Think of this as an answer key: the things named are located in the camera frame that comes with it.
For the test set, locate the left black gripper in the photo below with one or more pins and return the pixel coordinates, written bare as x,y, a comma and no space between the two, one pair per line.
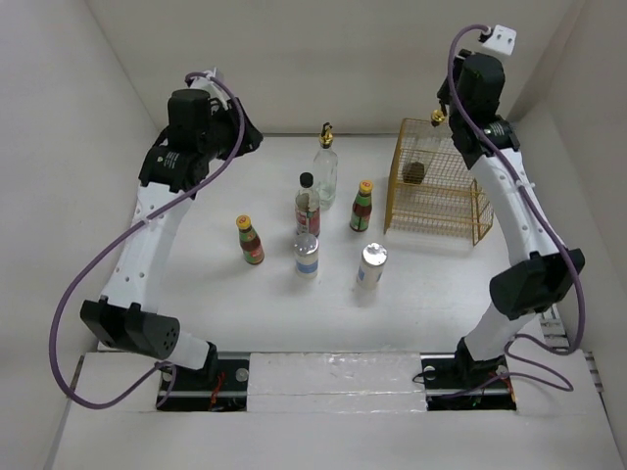
220,111

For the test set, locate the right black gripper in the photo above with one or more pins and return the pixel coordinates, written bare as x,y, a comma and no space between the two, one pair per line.
458,62

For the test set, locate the oil bottle with dark base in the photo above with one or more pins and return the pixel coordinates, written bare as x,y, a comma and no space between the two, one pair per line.
426,152

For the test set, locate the clear oil bottle gold spout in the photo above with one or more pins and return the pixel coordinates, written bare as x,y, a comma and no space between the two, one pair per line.
325,164

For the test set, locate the black cap red label bottle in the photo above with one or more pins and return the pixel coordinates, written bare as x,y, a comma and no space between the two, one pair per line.
307,206

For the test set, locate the silver lid shaker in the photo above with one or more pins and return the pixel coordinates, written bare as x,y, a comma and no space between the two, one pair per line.
306,254
373,259

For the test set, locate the green red sauce bottle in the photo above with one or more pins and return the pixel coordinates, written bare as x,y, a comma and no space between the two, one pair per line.
249,240
362,207

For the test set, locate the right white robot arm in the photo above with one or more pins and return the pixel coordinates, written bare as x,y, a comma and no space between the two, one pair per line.
540,266

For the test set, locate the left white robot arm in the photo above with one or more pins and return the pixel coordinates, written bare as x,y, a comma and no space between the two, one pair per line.
126,315

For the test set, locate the white foam block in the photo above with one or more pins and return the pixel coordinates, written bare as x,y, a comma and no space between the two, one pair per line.
339,383

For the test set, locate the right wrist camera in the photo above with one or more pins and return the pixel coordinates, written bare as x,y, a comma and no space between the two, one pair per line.
499,40

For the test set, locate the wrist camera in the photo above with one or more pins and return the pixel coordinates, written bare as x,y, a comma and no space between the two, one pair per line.
499,40
213,74

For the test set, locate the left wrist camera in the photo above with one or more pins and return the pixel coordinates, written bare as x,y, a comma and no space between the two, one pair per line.
213,74

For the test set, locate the yellow wire rack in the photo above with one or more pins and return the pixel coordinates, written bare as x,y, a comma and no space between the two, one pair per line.
457,208

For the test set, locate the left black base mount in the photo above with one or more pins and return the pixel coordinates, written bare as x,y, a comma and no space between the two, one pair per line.
226,392

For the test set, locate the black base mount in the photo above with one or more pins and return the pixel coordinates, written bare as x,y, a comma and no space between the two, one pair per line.
226,392
446,390

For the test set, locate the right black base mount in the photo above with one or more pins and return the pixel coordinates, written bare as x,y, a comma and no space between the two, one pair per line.
446,390

